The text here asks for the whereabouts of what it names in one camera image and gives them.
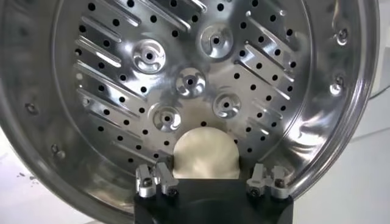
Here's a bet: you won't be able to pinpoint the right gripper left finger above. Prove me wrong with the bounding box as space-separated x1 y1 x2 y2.
135 161 180 198

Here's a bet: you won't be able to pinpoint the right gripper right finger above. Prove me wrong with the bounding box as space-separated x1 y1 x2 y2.
246 163 289 200

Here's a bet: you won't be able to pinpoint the white steamed baozi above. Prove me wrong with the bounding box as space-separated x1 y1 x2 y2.
172 126 241 180

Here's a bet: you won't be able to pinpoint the stainless steel steamer basket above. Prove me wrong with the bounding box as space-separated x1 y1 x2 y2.
0 0 381 224

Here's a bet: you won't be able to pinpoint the scattered dark crumbs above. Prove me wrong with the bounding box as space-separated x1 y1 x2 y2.
16 172 40 186

